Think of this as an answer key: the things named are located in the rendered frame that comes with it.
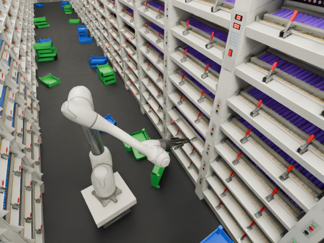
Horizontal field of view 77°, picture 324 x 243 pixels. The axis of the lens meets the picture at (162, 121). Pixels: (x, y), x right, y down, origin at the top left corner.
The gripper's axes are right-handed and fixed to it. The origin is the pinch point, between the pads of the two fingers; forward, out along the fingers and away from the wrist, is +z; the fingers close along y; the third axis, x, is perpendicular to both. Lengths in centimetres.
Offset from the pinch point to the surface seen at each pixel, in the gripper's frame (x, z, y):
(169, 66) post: 44, -3, -45
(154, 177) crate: -46.6, -16.2, -5.3
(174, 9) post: 86, -11, -45
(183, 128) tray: -1.2, 8.0, -15.8
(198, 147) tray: -1.2, 8.1, 8.5
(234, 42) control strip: 84, -14, 22
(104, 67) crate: -43, -2, -244
